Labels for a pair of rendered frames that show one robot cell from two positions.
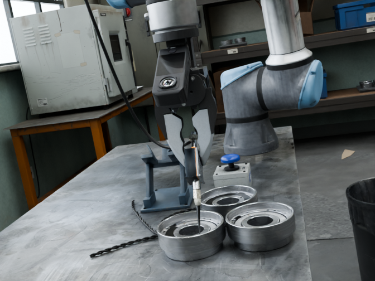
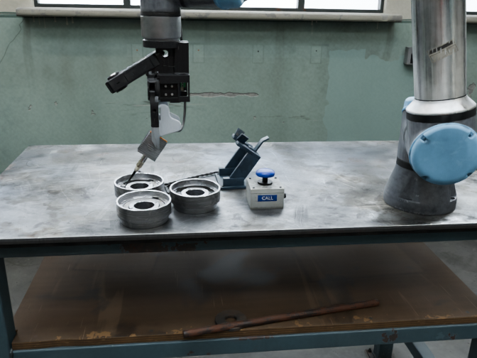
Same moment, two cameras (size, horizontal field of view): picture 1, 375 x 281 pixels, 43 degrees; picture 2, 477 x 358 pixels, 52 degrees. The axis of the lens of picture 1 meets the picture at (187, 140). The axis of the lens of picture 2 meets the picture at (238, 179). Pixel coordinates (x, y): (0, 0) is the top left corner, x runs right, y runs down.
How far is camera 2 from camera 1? 113 cm
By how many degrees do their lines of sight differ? 68
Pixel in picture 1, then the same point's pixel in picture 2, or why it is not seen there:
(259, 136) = (400, 188)
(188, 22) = (147, 35)
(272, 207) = (167, 207)
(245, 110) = (400, 150)
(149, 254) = not seen: hidden behind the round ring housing
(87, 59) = not seen: outside the picture
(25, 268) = (133, 160)
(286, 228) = (123, 214)
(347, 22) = not seen: outside the picture
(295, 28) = (427, 69)
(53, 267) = (129, 165)
